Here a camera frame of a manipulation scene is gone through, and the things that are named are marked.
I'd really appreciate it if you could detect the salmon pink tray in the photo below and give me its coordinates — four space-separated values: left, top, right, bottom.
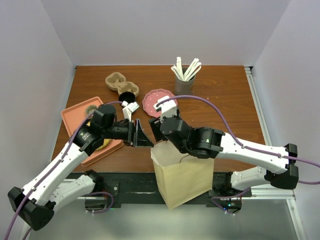
61 96 124 167

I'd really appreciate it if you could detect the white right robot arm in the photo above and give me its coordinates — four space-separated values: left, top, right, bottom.
148 116 299 197

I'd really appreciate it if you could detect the grey straw holder cup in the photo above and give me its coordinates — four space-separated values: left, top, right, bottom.
174 75 196 96

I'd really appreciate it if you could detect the yellow green woven coaster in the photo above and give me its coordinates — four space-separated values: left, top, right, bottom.
96 138 112 151

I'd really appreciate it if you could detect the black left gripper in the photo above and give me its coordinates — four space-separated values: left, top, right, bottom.
102 118 154 147

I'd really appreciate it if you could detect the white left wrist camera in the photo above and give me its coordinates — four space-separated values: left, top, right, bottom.
121 101 140 121

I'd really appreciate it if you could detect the beige paper takeout bag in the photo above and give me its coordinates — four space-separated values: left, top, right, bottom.
150 141 215 210

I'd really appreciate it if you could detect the white paper straw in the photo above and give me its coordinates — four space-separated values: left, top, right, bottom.
176 56 185 81
170 65 184 81
183 58 202 82

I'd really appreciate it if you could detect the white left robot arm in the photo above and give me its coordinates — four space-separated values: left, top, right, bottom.
8 104 154 231

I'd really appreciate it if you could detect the stack of black cups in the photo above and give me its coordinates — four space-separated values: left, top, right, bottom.
118 91 136 104

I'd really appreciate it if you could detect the pink polka dot plate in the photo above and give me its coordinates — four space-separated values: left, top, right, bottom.
142 88 175 118

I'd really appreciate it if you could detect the small grey woven coaster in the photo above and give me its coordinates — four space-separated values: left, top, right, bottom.
85 105 98 116

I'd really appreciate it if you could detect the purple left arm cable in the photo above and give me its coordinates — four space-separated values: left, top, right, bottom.
2 100 125 240

